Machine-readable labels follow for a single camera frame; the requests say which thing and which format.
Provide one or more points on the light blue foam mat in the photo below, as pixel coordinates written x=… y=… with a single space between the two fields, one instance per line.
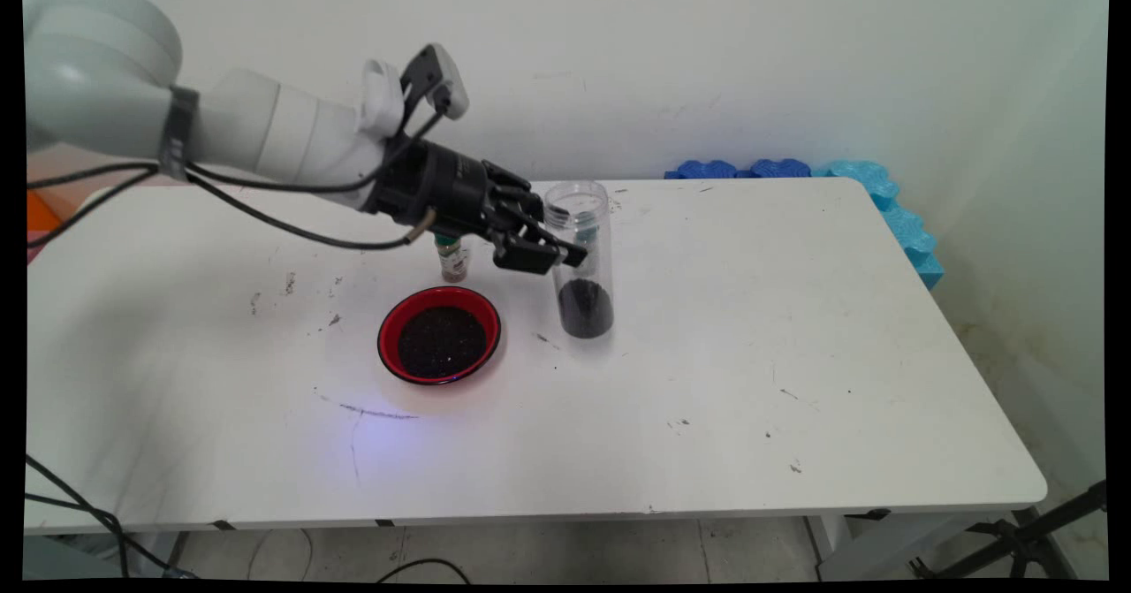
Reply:
x=910 y=239

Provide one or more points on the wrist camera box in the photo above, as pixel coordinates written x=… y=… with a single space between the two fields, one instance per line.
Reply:
x=437 y=72

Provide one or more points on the white table leg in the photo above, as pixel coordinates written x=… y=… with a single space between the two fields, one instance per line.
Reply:
x=848 y=558

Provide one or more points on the orange foam block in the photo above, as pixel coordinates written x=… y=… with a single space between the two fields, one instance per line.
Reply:
x=40 y=215

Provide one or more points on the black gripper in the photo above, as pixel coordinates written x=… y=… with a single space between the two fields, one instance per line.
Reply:
x=437 y=191

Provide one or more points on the red bowl with black rim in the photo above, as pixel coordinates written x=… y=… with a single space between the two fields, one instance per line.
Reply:
x=389 y=345

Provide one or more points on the black seeds heap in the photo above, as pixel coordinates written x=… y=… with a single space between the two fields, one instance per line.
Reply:
x=442 y=345
x=585 y=310

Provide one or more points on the pink foam block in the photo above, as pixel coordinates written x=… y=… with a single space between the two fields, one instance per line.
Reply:
x=35 y=247

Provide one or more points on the clear plastic jar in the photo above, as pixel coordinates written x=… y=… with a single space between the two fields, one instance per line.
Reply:
x=565 y=204

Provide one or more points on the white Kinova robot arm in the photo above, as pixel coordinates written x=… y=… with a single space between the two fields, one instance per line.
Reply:
x=265 y=129

